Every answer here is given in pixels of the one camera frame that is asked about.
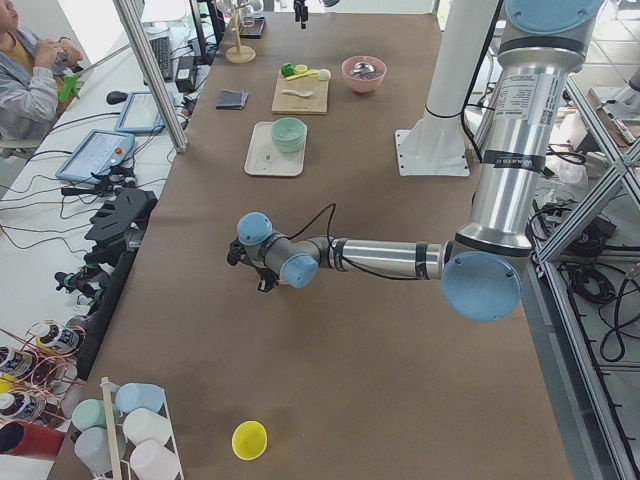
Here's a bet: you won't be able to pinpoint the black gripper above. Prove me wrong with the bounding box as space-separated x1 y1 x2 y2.
227 238 279 292

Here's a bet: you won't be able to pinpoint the white ceramic spoon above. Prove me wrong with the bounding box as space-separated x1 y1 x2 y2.
280 89 314 98

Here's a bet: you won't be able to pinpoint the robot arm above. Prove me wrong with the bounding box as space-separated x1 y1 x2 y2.
227 1 601 322

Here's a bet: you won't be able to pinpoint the large pink bowl with ice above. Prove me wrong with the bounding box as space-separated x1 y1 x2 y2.
341 55 387 93

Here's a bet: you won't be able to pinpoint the yellow plastic knife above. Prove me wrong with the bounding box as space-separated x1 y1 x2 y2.
284 70 319 81

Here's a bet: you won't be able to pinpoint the white steamed bun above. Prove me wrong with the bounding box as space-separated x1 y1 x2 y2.
317 69 331 81

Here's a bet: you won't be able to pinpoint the wooden mug tree stand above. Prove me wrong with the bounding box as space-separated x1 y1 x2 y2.
215 0 256 64

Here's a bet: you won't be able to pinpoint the bamboo cutting board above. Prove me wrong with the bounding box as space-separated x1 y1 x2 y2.
271 74 330 115

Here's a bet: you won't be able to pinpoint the metal scoop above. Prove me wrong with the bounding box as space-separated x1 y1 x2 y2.
349 61 379 80

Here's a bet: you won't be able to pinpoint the grey folded cloth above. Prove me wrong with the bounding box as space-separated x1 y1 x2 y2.
216 89 249 110

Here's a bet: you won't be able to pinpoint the green stacked bowls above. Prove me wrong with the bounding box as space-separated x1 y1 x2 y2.
271 117 307 153

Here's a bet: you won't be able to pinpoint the cream rabbit tray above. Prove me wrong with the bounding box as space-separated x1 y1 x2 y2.
244 121 307 177

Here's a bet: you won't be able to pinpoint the black keyboard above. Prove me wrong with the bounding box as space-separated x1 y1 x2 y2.
149 36 173 81

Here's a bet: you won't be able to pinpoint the yellow plastic cup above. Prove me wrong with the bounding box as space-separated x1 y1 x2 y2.
231 420 268 461

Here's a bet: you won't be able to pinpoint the black tool holder rack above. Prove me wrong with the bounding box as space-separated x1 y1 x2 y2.
76 188 158 381

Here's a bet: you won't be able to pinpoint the teach pendant tablet far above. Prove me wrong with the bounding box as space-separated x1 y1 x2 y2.
114 91 165 135

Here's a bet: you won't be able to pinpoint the teach pendant tablet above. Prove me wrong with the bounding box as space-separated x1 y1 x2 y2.
114 91 165 135
55 129 135 184

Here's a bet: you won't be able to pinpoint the black computer mouse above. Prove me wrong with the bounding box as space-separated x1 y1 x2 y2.
106 91 128 105

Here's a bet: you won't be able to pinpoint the cup rack with pastel cups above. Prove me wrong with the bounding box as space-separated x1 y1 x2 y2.
72 377 185 479

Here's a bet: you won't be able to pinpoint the teach pendant tablet near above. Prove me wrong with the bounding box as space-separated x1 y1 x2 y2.
55 129 135 184

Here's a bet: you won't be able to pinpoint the person in grey shirt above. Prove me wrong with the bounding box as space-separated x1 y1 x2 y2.
1 1 83 141

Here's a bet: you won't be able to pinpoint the aluminium frame post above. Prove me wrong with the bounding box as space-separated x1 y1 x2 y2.
112 0 188 153

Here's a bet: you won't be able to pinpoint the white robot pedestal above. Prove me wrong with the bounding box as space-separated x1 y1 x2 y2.
396 0 502 177

